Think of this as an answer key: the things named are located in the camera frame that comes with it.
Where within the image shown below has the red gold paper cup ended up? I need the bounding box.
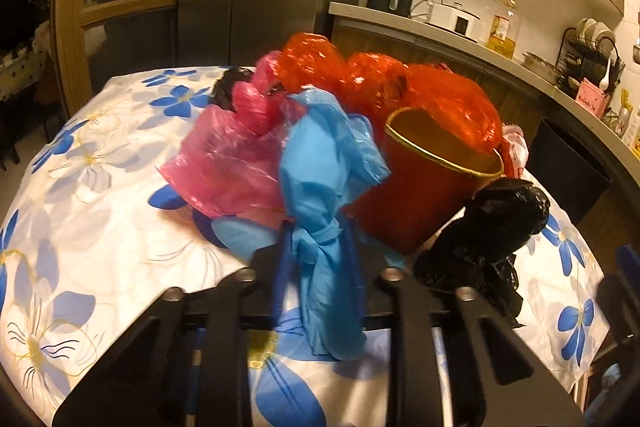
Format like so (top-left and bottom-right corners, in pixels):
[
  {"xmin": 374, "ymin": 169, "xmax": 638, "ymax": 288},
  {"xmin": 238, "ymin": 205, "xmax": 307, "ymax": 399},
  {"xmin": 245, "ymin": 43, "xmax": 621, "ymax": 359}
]
[{"xmin": 347, "ymin": 107, "xmax": 503, "ymax": 255}]

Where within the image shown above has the blue plastic bag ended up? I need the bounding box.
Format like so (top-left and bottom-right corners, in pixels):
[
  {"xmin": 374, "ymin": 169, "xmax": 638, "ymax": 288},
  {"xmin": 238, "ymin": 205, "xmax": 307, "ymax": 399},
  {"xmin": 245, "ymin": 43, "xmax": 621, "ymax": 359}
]
[{"xmin": 211, "ymin": 86, "xmax": 407, "ymax": 362}]

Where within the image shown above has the red plastic bag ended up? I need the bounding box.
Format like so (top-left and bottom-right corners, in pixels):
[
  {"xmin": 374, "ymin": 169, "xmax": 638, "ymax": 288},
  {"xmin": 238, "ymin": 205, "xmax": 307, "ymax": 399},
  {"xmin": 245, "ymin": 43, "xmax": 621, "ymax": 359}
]
[{"xmin": 276, "ymin": 32, "xmax": 502, "ymax": 155}]

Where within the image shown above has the small black plastic bag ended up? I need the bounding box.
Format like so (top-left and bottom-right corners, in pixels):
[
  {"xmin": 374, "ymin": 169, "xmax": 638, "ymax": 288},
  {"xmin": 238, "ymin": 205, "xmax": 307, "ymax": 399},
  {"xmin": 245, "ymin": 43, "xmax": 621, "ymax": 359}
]
[{"xmin": 208, "ymin": 67, "xmax": 254, "ymax": 112}]

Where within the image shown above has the light pink plastic bag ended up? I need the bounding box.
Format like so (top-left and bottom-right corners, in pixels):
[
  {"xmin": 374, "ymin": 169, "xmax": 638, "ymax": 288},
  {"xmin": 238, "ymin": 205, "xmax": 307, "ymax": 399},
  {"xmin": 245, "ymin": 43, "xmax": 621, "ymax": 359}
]
[{"xmin": 498, "ymin": 124, "xmax": 528, "ymax": 179}]

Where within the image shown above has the black trash bin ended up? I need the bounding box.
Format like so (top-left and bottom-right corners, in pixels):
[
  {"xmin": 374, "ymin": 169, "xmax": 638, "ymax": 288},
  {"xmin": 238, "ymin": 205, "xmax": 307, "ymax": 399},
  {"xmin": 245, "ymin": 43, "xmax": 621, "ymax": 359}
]
[{"xmin": 526, "ymin": 118, "xmax": 612, "ymax": 225}]

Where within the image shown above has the wooden lower cabinet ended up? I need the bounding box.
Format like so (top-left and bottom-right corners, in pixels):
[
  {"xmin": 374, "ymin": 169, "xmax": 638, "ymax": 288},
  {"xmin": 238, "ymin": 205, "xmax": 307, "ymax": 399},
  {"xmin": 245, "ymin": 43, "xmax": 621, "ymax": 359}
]
[{"xmin": 329, "ymin": 14, "xmax": 639, "ymax": 273}]

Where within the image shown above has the pink utensil holder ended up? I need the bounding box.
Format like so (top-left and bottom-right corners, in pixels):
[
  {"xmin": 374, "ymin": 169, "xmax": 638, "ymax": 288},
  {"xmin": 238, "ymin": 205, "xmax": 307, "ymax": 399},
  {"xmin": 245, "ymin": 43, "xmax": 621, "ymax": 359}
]
[{"xmin": 575, "ymin": 78, "xmax": 611, "ymax": 119}]

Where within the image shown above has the white ladle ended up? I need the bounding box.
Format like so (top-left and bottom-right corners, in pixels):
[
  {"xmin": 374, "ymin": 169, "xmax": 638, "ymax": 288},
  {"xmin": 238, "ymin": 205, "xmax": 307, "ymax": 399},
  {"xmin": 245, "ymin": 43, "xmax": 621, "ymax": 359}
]
[{"xmin": 598, "ymin": 58, "xmax": 611, "ymax": 92}]

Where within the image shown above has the black dish rack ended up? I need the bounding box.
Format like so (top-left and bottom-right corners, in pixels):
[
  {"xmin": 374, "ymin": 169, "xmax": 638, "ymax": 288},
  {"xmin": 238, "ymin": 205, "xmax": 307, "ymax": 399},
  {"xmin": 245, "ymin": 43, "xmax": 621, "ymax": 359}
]
[{"xmin": 555, "ymin": 18, "xmax": 626, "ymax": 98}]

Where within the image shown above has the steel bowl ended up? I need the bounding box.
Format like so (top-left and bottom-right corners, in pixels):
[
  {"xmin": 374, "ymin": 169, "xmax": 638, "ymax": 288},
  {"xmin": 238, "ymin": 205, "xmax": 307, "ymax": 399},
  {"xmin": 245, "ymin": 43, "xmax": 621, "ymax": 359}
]
[{"xmin": 523, "ymin": 52, "xmax": 562, "ymax": 86}]

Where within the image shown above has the white rice cooker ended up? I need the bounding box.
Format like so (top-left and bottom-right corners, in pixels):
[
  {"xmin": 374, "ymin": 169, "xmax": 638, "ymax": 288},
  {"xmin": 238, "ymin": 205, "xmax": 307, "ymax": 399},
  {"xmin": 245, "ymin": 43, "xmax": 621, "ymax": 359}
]
[{"xmin": 427, "ymin": 3, "xmax": 480, "ymax": 42}]

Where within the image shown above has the cooking oil bottle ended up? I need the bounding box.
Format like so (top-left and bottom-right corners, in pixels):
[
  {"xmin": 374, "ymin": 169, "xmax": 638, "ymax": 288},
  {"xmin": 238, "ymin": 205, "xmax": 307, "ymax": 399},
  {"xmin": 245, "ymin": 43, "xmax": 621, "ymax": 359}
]
[{"xmin": 486, "ymin": 0, "xmax": 520, "ymax": 60}]

